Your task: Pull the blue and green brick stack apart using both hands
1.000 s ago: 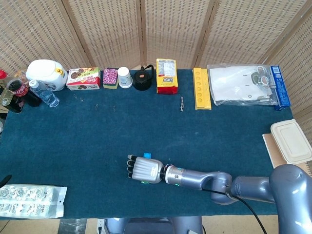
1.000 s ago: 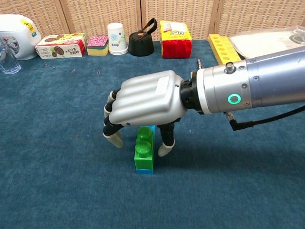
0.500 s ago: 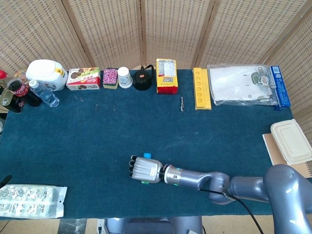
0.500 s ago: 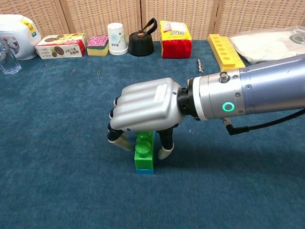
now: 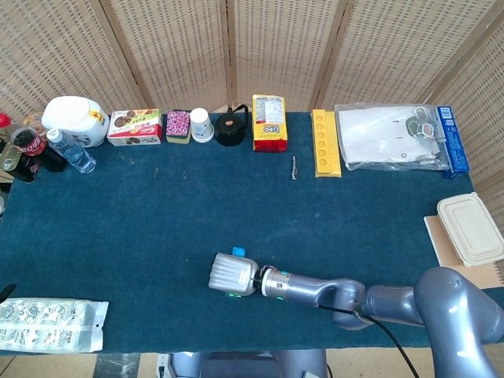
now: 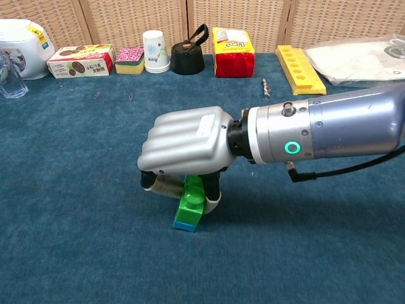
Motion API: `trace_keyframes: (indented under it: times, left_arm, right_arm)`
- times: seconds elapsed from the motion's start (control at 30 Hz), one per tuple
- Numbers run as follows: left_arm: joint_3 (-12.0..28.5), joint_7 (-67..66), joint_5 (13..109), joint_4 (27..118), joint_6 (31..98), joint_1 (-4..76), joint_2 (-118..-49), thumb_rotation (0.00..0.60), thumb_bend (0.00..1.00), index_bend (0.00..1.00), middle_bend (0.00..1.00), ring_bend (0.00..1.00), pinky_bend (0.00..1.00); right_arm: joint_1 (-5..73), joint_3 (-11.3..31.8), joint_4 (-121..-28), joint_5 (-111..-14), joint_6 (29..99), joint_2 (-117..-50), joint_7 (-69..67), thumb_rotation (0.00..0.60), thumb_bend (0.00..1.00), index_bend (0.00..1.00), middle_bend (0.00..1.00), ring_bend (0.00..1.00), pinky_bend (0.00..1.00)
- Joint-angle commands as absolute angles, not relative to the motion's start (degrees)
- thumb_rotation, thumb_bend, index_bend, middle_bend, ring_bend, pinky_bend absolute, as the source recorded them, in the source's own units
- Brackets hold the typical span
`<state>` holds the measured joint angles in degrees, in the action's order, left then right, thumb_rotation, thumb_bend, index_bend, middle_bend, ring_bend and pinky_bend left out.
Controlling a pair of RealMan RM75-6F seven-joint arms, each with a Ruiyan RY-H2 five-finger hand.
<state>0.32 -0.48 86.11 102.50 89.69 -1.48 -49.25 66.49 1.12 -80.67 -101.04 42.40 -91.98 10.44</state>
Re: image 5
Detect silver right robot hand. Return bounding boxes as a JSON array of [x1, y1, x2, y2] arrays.
[[207, 252, 261, 298]]

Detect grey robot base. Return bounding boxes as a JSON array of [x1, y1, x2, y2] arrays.
[[157, 349, 330, 378]]

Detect white printed plastic pouch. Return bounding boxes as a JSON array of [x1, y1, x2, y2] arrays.
[[0, 297, 109, 354]]

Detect dark blue table mat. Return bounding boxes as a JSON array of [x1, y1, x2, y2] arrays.
[[0, 111, 504, 354]]

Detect black teapot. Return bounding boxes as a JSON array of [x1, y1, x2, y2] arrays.
[[214, 103, 250, 148]]

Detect cola bottle red label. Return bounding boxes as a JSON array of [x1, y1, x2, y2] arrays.
[[11, 128, 68, 174]]

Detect white paper cup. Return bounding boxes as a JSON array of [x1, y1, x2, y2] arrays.
[[190, 107, 215, 143]]

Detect clear plastic water bottle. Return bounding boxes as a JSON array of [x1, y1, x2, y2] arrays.
[[46, 128, 97, 174]]

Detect sponge with purple pattern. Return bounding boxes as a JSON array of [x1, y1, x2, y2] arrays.
[[165, 109, 192, 144]]

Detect yellow block with round holes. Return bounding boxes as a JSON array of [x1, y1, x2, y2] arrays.
[[311, 109, 343, 179]]

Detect orange snack packet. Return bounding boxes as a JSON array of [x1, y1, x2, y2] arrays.
[[21, 112, 46, 133]]

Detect cookie box red white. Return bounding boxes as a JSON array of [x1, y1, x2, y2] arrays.
[[106, 109, 163, 147]]

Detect white plastic jug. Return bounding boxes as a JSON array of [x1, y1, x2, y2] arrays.
[[41, 95, 110, 148]]

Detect clear plastic bag with paper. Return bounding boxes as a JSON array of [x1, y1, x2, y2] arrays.
[[334, 102, 450, 172]]

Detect woven folding screen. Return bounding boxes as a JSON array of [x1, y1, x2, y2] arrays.
[[0, 0, 504, 237]]

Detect beige lidded food container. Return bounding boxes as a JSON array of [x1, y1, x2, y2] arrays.
[[436, 192, 504, 268]]

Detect blue cardboard box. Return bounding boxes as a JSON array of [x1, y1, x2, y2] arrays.
[[435, 105, 471, 180]]

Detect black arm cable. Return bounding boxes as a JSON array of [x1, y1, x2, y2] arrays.
[[317, 302, 423, 378]]

